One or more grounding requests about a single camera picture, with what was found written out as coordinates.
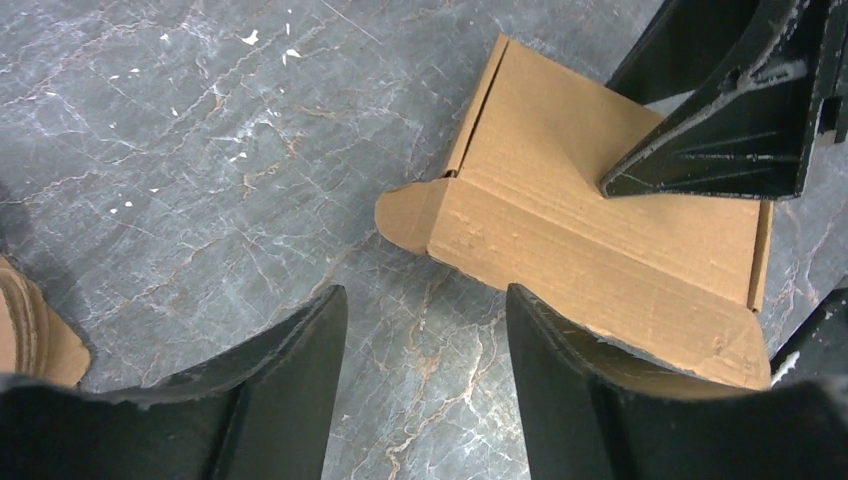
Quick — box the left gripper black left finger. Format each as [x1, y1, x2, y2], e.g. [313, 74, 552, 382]
[1, 285, 348, 479]

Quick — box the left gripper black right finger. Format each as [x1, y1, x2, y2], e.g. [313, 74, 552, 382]
[506, 284, 847, 479]

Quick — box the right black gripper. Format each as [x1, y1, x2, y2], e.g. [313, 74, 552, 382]
[599, 0, 847, 200]

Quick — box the cardboard box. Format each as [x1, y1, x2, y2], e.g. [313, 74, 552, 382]
[375, 35, 773, 390]

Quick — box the stack of flat cardboard sheets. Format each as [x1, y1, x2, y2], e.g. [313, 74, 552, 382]
[1, 259, 91, 388]

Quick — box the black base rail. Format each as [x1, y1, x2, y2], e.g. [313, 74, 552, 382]
[771, 287, 847, 387]

